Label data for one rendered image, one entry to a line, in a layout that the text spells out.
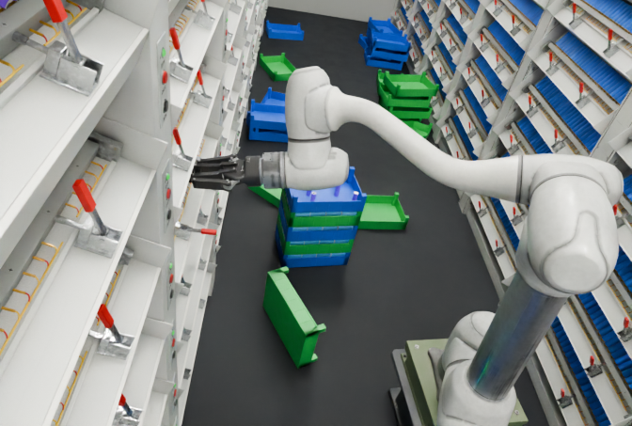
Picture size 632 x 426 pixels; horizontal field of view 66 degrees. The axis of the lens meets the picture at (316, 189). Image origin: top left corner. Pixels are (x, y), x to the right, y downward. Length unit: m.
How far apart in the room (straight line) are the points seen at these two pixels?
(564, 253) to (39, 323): 0.72
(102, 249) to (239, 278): 1.51
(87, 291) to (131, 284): 0.26
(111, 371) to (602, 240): 0.75
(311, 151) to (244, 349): 0.95
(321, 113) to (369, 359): 1.10
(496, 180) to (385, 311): 1.14
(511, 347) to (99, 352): 0.78
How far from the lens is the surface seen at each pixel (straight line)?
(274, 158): 1.15
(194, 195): 1.28
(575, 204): 0.91
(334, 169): 1.14
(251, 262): 2.12
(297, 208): 1.89
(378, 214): 2.50
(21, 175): 0.38
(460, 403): 1.28
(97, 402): 0.71
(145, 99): 0.65
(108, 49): 0.54
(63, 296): 0.55
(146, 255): 0.82
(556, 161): 1.06
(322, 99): 1.10
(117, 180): 0.67
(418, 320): 2.10
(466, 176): 1.06
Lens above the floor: 1.56
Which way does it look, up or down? 37 degrees down
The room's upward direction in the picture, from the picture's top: 12 degrees clockwise
